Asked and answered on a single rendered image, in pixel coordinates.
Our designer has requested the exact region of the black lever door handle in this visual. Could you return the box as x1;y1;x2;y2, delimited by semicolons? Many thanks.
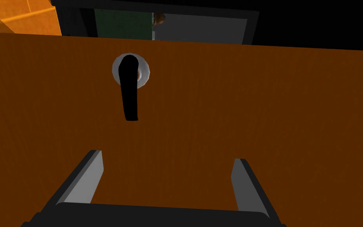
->
111;53;150;122

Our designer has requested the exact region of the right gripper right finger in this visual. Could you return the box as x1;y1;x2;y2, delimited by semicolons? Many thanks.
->
230;158;276;219

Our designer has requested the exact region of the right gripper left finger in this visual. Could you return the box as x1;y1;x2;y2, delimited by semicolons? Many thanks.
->
50;149;104;206

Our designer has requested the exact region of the brown wooden door leaf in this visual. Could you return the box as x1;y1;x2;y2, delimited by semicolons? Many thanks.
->
0;31;363;227

